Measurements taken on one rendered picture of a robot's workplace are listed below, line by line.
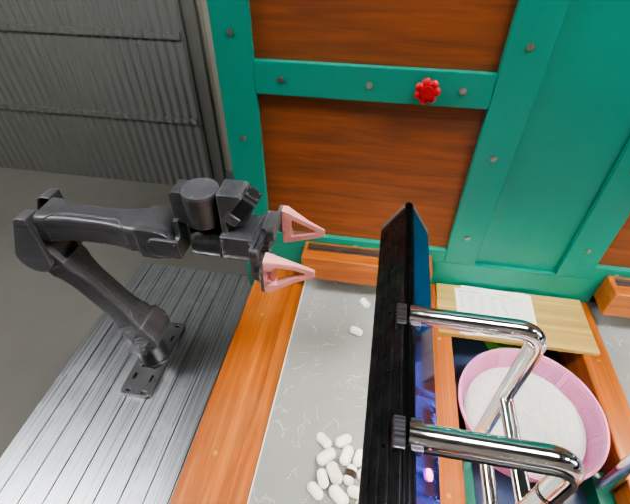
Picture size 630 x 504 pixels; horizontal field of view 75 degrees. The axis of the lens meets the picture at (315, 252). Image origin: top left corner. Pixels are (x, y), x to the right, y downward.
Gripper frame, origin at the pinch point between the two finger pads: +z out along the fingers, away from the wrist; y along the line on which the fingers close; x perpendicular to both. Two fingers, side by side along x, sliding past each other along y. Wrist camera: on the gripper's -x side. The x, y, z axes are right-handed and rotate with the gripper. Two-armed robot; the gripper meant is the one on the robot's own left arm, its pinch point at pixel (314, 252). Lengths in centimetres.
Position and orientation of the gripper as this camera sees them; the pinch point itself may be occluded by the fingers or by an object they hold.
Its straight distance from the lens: 65.5
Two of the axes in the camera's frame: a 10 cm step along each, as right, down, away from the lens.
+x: -0.1, 7.3, 6.8
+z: 9.8, 1.3, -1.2
